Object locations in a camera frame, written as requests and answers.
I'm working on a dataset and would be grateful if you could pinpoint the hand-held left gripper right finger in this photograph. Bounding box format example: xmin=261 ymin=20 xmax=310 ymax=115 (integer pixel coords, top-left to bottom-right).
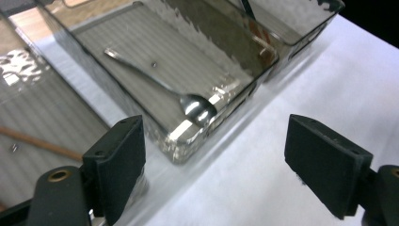
xmin=283 ymin=114 xmax=375 ymax=220

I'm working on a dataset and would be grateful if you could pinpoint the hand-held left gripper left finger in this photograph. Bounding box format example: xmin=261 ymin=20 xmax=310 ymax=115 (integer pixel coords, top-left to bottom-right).
xmin=82 ymin=114 xmax=147 ymax=226

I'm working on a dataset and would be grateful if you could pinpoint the transparent grey plastic bin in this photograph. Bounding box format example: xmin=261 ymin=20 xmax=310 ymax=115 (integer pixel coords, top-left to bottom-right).
xmin=36 ymin=0 xmax=280 ymax=165
xmin=225 ymin=0 xmax=346 ymax=83
xmin=0 ymin=13 xmax=112 ymax=210

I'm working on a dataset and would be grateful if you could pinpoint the brown wooden chopstick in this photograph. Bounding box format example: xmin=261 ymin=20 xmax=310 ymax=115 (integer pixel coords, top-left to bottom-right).
xmin=0 ymin=125 xmax=85 ymax=163

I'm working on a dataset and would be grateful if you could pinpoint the steel spoon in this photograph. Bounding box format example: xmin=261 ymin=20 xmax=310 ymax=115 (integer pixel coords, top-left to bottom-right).
xmin=104 ymin=47 xmax=218 ymax=128

